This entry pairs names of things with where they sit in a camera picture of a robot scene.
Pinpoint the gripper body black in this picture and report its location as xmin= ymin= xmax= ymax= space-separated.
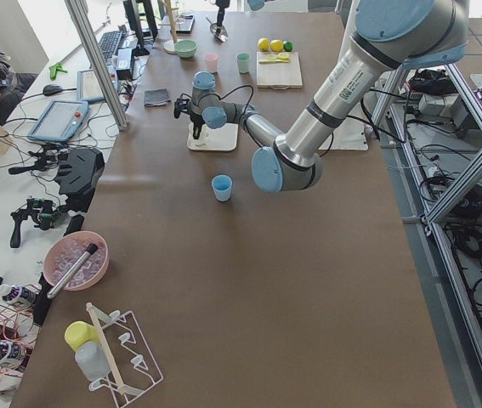
xmin=173 ymin=97 xmax=205 ymax=132

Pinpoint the pink cup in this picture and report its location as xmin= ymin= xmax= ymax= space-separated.
xmin=204 ymin=53 xmax=219 ymax=74

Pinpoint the green cup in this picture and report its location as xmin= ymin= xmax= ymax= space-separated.
xmin=236 ymin=53 xmax=251 ymax=74

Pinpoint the cream white cup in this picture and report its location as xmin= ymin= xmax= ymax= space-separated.
xmin=193 ymin=132 xmax=208 ymax=147

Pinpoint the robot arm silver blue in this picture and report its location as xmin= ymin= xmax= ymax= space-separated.
xmin=173 ymin=0 xmax=469 ymax=193

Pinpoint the beige tray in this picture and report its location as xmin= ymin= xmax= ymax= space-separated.
xmin=186 ymin=123 xmax=238 ymax=152

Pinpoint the grey folded cloth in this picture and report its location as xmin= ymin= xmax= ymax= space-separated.
xmin=144 ymin=88 xmax=170 ymax=107

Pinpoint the mint green bowl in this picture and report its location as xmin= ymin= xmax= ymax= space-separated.
xmin=174 ymin=39 xmax=198 ymax=59

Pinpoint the blue cup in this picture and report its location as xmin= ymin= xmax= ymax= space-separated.
xmin=211 ymin=174 xmax=233 ymax=202

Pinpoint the wooden cup tree stand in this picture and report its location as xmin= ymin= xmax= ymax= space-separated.
xmin=159 ymin=0 xmax=178 ymax=54

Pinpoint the metal scoop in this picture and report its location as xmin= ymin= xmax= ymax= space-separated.
xmin=206 ymin=16 xmax=229 ymax=43

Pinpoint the yellow plastic knife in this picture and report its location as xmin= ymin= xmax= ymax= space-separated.
xmin=258 ymin=59 xmax=291 ymax=64

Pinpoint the teach pendant tablet far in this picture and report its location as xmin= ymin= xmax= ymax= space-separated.
xmin=77 ymin=69 xmax=105 ymax=104

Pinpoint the teach pendant tablet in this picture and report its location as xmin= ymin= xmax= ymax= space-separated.
xmin=27 ymin=100 xmax=89 ymax=142
xmin=77 ymin=69 xmax=105 ymax=104

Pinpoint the black keyboard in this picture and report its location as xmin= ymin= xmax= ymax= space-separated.
xmin=99 ymin=31 xmax=122 ymax=65

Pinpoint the wooden cutting board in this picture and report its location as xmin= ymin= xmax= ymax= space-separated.
xmin=256 ymin=51 xmax=303 ymax=89

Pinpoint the yellow lemon right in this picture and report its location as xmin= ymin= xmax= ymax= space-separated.
xmin=257 ymin=37 xmax=269 ymax=52

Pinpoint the yellow lemon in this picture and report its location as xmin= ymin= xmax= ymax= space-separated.
xmin=269 ymin=39 xmax=284 ymax=53
xmin=257 ymin=37 xmax=269 ymax=52

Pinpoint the yellow lemon left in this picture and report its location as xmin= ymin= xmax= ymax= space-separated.
xmin=269 ymin=39 xmax=284 ymax=53

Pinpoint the lemon half slice left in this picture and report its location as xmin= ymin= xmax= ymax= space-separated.
xmin=277 ymin=53 xmax=290 ymax=61

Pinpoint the green lime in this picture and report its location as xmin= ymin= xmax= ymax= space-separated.
xmin=283 ymin=41 xmax=293 ymax=52

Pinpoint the teach pendant tablet near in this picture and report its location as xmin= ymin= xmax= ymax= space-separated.
xmin=27 ymin=100 xmax=89 ymax=142

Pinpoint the metal muddler in bowl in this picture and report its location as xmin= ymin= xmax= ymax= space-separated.
xmin=47 ymin=243 xmax=99 ymax=299

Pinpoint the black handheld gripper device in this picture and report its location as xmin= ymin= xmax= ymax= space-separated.
xmin=9 ymin=197 xmax=68 ymax=248

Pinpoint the pink bowl with ice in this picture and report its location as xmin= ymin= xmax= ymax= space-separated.
xmin=43 ymin=230 xmax=111 ymax=292

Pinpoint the yellow cup on rack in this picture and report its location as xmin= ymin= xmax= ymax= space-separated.
xmin=64 ymin=320 xmax=99 ymax=351

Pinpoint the clear cup on rack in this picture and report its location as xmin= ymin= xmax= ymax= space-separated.
xmin=75 ymin=341 xmax=111 ymax=382

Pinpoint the white wire cup rack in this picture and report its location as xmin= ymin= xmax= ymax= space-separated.
xmin=86 ymin=303 xmax=164 ymax=407

